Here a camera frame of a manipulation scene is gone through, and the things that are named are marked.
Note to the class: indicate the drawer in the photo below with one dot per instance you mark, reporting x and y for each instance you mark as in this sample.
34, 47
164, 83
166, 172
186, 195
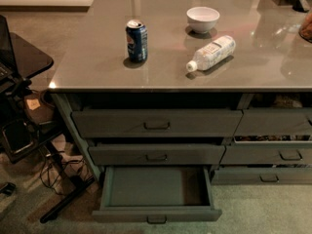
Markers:
156, 122
156, 195
267, 176
249, 151
275, 122
156, 151

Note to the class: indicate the grey drawer cabinet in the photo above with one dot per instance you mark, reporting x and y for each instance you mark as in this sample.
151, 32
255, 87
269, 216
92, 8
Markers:
270, 67

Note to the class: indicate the blue soda can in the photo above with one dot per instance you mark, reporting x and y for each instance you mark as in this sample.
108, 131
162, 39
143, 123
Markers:
136, 33

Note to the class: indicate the white plastic bottle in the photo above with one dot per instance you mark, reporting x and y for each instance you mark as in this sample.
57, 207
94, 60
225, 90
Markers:
211, 54

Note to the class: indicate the white ceramic bowl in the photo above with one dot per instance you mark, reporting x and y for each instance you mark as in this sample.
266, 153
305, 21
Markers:
202, 19

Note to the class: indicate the brown bag with label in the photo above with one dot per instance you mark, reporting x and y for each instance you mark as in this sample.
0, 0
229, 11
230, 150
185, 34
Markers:
39, 107

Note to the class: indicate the black side desk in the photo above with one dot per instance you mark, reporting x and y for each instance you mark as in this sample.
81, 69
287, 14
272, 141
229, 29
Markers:
30, 62

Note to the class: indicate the black device under desk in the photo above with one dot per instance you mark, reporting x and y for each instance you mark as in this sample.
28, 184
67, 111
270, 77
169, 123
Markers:
16, 137

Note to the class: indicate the black laptop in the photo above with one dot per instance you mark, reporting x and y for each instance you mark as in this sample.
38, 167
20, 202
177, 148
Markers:
8, 65

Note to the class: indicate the brown object at right edge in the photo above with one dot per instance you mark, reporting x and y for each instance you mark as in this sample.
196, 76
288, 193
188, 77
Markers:
305, 30

